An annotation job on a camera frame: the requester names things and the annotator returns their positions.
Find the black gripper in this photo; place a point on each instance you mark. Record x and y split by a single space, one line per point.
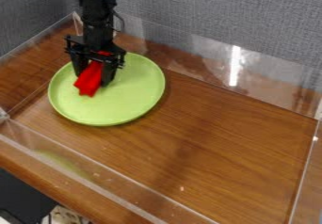
109 55

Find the red block toy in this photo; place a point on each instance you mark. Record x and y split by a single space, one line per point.
88 81

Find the clear acrylic enclosure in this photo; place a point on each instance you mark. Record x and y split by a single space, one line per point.
226 153

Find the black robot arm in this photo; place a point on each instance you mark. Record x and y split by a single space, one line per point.
95 45

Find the green round plate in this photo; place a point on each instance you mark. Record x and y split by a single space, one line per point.
121 102

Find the white power strip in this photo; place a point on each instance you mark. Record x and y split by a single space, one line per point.
63 215

